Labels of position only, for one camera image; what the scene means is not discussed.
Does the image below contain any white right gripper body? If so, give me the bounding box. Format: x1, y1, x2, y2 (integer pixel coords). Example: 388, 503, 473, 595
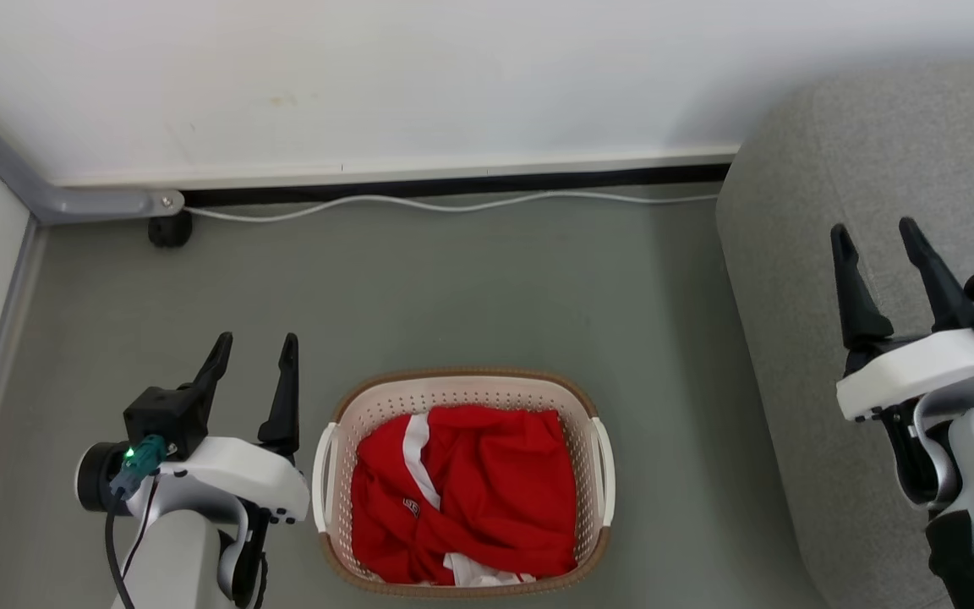
835, 328, 974, 422

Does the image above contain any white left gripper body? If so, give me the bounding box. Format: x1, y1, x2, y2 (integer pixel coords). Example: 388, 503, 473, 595
157, 436, 311, 525

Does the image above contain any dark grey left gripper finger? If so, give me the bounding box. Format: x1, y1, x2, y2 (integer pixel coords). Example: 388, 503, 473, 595
178, 332, 234, 399
258, 332, 301, 463

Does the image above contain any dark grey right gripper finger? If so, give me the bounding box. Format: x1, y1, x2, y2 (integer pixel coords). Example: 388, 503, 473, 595
829, 224, 895, 350
899, 217, 974, 333

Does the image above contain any red shorts white stripe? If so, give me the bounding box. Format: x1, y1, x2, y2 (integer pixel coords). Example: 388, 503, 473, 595
350, 406, 579, 586

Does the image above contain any cream laundry basket brown rim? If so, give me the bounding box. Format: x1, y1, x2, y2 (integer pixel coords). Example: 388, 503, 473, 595
312, 367, 616, 599

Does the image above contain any black round caster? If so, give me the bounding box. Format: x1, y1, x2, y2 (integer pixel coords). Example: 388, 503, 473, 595
147, 209, 194, 250

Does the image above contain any grey fabric sofa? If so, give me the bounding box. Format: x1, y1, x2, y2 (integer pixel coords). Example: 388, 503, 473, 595
714, 58, 974, 609

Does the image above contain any teal left cable connector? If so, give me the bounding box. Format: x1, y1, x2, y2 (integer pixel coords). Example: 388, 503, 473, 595
110, 435, 168, 497

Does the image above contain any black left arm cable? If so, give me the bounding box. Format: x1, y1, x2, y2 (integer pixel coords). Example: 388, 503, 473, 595
104, 474, 160, 609

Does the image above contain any grey metal pipe bracket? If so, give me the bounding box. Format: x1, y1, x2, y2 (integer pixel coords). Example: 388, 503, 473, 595
0, 89, 186, 227

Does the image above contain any white wall baseboard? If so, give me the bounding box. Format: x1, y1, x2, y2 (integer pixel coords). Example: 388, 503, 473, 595
54, 142, 742, 192

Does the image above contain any white power cable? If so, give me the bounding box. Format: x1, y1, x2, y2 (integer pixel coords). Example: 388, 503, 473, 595
183, 192, 720, 224

